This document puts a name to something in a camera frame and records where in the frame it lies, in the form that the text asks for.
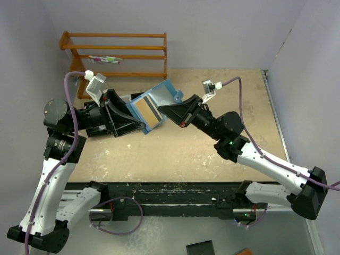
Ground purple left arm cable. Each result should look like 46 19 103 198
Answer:
24 69 88 255

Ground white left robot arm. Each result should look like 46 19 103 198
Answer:
7 89 144 254

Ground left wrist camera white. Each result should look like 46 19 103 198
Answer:
84 70 106 106

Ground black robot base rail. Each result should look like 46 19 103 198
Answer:
65 181 266 221

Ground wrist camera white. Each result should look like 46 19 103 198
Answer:
202 80 223 104
84 70 106 106

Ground three-compartment sorting tray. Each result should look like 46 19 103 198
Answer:
119 92 143 103

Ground orange card holder on floor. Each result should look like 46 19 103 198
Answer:
233 248 253 255

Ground coloured markers on rack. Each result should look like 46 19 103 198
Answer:
89 55 123 64

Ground gold credit card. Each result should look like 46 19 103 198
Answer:
135 96 163 129

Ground black card holder on floor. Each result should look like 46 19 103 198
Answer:
186 240 215 255

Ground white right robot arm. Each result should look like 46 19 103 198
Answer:
158 95 328 220

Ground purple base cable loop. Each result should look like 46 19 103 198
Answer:
89 196 145 235

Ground blue leather card holder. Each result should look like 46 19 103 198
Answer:
126 79 183 134

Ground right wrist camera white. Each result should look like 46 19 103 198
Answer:
202 80 223 104

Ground orange wooden rack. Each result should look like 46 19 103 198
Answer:
58 31 168 101

